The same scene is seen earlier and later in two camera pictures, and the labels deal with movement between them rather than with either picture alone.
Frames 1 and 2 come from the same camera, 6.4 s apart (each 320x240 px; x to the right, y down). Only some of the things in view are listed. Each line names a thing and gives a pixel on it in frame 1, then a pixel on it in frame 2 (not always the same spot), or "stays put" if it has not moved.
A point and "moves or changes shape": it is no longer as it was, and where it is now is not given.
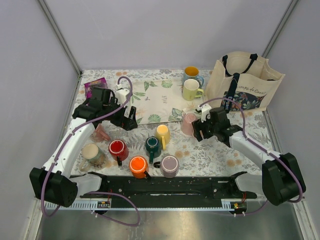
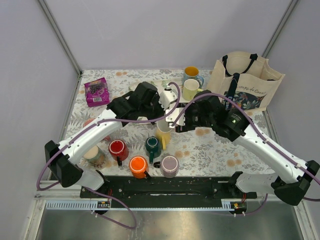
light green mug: [191, 90] stays put
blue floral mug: [192, 72] stays put
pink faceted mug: [187, 127] moves or changes shape
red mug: [119, 150] stays put
